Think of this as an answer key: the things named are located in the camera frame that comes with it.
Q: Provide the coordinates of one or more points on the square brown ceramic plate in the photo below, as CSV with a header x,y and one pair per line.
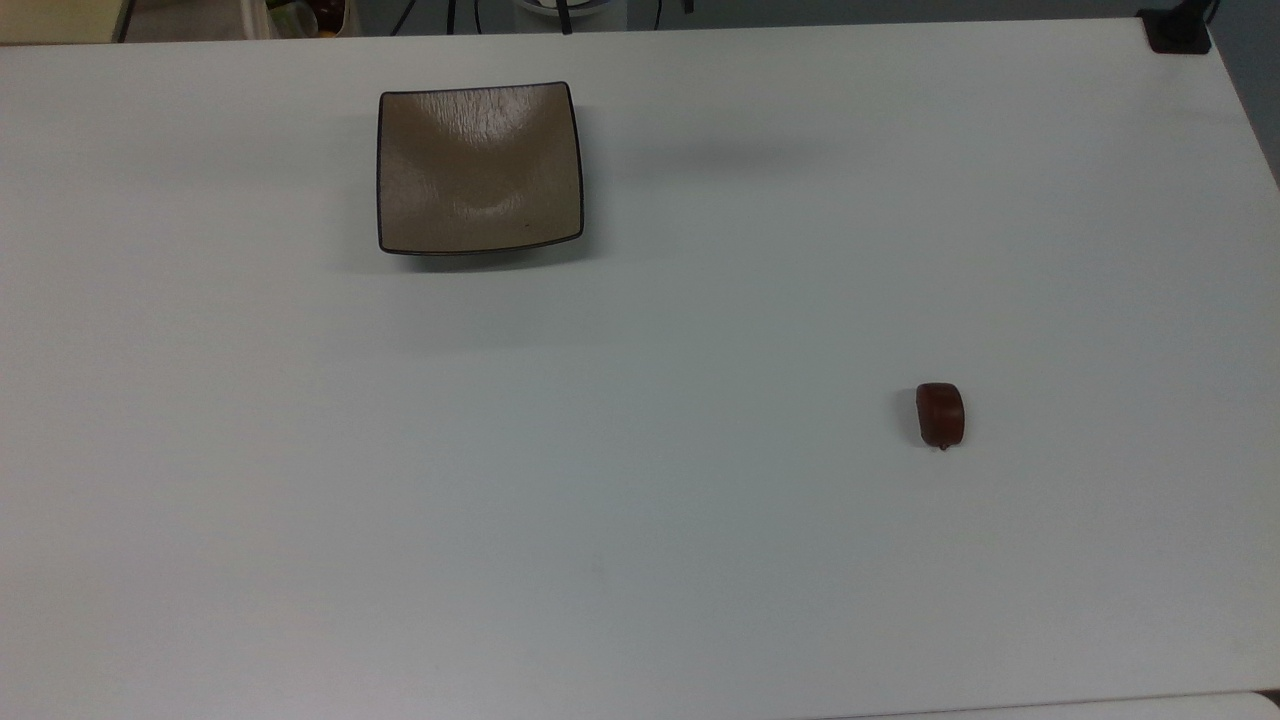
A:
x,y
480,170

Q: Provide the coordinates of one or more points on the black table clamp mount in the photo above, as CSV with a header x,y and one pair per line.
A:
x,y
1178,30

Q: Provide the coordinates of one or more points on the white side table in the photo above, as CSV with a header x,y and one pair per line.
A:
x,y
1100,708

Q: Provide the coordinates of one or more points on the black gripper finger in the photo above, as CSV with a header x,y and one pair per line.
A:
x,y
566,18

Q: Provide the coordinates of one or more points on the small round brown food item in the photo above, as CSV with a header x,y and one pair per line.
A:
x,y
940,412

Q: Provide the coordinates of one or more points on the beige cardboard box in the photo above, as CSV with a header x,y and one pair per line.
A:
x,y
55,18

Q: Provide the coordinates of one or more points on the container with mixed items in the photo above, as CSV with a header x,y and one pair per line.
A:
x,y
305,16

